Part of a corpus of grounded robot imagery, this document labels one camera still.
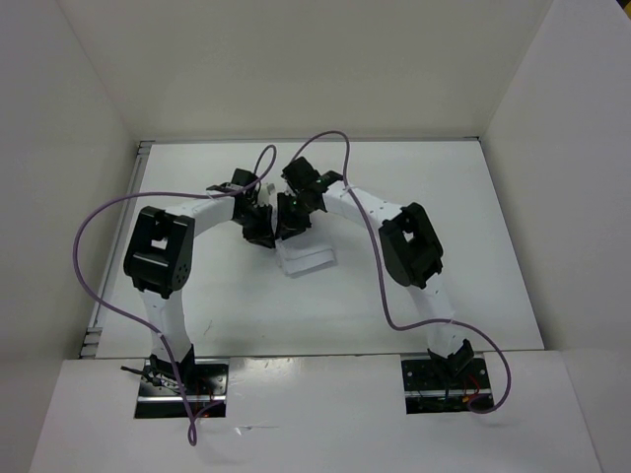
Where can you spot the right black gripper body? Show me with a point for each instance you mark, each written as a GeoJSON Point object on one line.
{"type": "Point", "coordinates": [303, 204]}

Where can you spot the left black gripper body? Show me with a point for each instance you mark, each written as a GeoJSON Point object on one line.
{"type": "Point", "coordinates": [239, 220]}

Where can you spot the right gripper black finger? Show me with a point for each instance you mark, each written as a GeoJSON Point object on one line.
{"type": "Point", "coordinates": [288, 217]}
{"type": "Point", "coordinates": [299, 227]}

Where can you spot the white skirt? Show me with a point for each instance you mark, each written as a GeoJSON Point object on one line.
{"type": "Point", "coordinates": [304, 253]}

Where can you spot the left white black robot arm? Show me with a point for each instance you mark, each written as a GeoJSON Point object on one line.
{"type": "Point", "coordinates": [159, 262]}

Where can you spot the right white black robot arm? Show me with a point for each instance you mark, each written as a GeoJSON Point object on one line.
{"type": "Point", "coordinates": [406, 248]}

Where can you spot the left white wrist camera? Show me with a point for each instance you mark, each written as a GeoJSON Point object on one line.
{"type": "Point", "coordinates": [265, 193]}

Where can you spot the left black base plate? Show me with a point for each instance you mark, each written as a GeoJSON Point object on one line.
{"type": "Point", "coordinates": [158, 396]}

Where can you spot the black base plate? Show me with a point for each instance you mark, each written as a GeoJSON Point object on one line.
{"type": "Point", "coordinates": [158, 396]}
{"type": "Point", "coordinates": [426, 393]}

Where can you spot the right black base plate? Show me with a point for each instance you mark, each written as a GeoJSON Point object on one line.
{"type": "Point", "coordinates": [426, 393]}

